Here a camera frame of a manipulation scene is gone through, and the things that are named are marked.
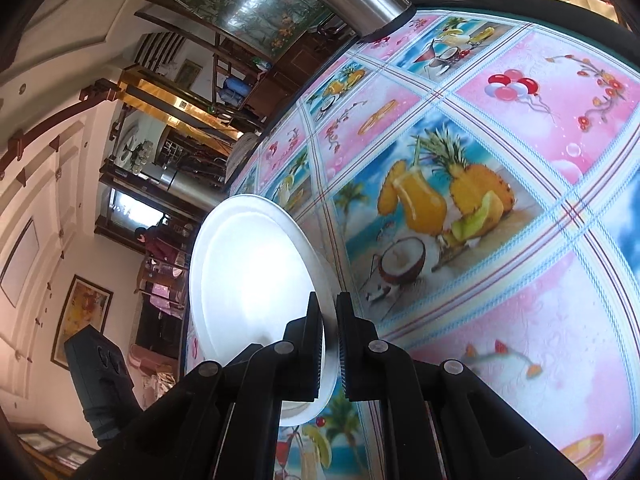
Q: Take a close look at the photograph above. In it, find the small steel thermos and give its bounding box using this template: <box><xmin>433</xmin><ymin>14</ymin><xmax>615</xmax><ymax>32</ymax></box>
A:
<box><xmin>166</xmin><ymin>171</ymin><xmax>227</xmax><ymax>211</ymax></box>

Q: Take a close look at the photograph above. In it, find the seated person in maroon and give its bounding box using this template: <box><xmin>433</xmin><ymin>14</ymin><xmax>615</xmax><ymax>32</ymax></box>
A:
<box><xmin>134</xmin><ymin>226</ymin><xmax>179</xmax><ymax>263</ymax></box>

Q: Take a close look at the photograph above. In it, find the framed horses painting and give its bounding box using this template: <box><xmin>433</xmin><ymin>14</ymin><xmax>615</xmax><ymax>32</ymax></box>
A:
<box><xmin>51</xmin><ymin>274</ymin><xmax>113</xmax><ymax>370</ymax></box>

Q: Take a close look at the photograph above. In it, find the large floral wall painting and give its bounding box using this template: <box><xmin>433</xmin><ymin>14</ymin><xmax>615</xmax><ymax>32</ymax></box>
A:
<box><xmin>149</xmin><ymin>0</ymin><xmax>330</xmax><ymax>62</ymax></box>

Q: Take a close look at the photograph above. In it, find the colourful patterned tablecloth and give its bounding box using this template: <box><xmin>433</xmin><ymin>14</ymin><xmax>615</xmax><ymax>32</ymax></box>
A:
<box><xmin>222</xmin><ymin>6</ymin><xmax>639</xmax><ymax>479</ymax></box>

